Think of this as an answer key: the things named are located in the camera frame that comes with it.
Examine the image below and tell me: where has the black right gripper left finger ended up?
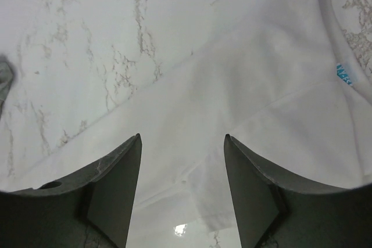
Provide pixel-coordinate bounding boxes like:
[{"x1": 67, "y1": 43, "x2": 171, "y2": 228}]
[{"x1": 1, "y1": 134, "x2": 142, "y2": 247}]

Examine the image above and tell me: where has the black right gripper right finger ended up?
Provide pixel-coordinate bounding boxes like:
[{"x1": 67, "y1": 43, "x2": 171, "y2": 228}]
[{"x1": 224, "y1": 135, "x2": 371, "y2": 247}]

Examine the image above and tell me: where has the white t-shirt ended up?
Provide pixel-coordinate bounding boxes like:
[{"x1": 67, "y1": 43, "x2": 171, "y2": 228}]
[{"x1": 1, "y1": 0, "x2": 371, "y2": 235}]

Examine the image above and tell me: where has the grey folded t-shirt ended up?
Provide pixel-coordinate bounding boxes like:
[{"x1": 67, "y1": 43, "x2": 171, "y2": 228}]
[{"x1": 0, "y1": 55, "x2": 14, "y2": 114}]

